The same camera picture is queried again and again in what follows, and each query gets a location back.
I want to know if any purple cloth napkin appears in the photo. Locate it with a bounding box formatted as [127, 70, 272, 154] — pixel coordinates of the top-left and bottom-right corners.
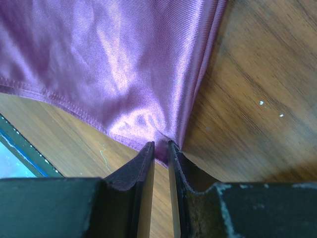
[0, 0, 226, 165]

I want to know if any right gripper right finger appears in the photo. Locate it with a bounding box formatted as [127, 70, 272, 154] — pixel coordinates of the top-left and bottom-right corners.
[168, 140, 218, 238]

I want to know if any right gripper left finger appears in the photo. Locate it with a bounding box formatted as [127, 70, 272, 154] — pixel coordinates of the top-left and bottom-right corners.
[99, 142, 155, 238]

